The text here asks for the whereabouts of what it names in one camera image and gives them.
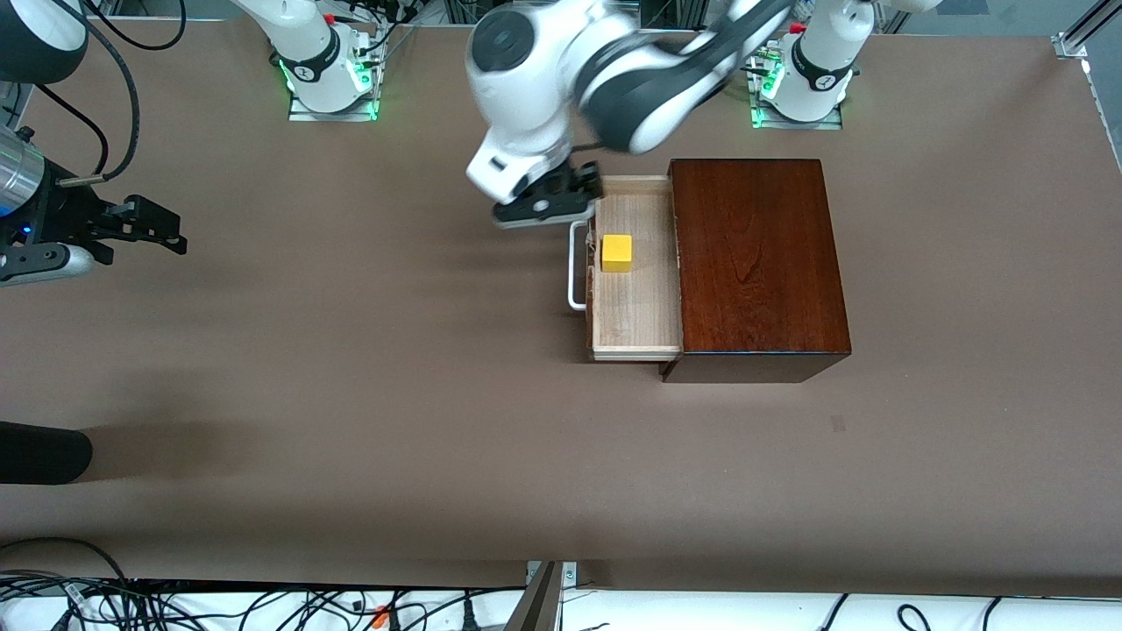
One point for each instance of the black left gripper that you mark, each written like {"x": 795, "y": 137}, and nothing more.
{"x": 574, "y": 178}

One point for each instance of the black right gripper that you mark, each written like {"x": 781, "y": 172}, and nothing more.
{"x": 63, "y": 213}

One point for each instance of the yellow block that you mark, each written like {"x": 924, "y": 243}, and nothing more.
{"x": 616, "y": 252}

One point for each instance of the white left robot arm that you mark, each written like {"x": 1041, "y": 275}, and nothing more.
{"x": 526, "y": 88}

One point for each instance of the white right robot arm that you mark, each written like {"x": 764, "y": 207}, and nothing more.
{"x": 307, "y": 53}

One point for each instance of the dark brown wooden cabinet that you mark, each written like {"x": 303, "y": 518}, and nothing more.
{"x": 754, "y": 254}

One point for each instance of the black cylinder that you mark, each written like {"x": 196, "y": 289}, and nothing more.
{"x": 44, "y": 452}

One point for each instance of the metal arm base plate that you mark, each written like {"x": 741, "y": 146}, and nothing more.
{"x": 307, "y": 114}
{"x": 793, "y": 124}

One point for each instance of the metal bracket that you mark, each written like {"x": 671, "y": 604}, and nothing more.
{"x": 548, "y": 596}

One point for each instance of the aluminium frame profile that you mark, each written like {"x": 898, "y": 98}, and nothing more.
{"x": 1074, "y": 39}

